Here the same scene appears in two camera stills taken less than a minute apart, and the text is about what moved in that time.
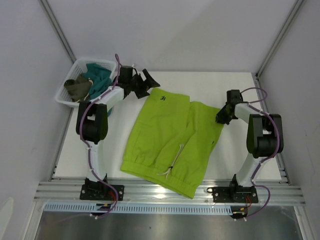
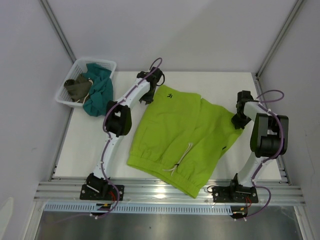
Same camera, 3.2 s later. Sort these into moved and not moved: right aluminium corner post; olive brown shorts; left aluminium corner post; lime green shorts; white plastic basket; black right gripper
Moved: black right gripper; lime green shorts
Not moved: right aluminium corner post; white plastic basket; left aluminium corner post; olive brown shorts
